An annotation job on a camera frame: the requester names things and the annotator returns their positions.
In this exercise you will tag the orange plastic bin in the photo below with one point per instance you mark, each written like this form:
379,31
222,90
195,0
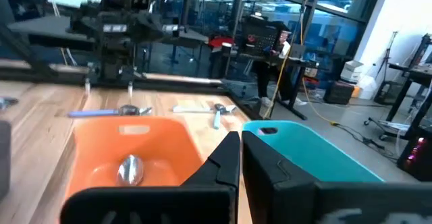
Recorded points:
101,143

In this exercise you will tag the gray laptop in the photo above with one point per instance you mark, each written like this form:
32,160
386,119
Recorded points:
297,51

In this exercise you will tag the orange container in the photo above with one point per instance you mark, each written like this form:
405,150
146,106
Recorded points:
355,92

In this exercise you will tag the black aluminium table frame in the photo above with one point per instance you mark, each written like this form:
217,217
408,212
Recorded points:
243,104

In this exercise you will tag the black standing desk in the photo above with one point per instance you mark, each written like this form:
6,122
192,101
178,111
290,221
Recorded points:
297,62

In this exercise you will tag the black tripod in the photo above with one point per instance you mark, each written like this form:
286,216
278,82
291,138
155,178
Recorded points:
388,53

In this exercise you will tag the black equipment pink light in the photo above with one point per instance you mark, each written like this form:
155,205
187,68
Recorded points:
415,160

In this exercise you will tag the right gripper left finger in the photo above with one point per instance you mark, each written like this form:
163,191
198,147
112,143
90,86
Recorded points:
216,183

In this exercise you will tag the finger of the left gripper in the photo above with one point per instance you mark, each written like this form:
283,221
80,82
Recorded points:
88,82
130,82

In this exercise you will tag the white box stack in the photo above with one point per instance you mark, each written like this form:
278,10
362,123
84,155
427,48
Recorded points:
351,71

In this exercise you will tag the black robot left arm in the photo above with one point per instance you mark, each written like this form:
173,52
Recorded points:
111,67

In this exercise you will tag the red chair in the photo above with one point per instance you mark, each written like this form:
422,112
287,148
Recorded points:
221,42

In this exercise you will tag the wheeled cart base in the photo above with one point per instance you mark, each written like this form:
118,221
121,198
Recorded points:
388,124

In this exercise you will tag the black crate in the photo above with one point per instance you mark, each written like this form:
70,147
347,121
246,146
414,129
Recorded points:
338,93

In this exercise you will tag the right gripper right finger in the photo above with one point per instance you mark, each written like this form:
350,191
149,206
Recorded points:
270,190

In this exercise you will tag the black pegboard panel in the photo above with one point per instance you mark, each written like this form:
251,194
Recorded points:
260,38

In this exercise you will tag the person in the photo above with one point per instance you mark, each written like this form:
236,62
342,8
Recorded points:
270,79

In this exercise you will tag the dark workbench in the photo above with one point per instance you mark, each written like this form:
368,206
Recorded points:
413,74

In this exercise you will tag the teal plastic bin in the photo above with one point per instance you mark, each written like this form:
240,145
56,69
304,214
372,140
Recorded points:
320,156

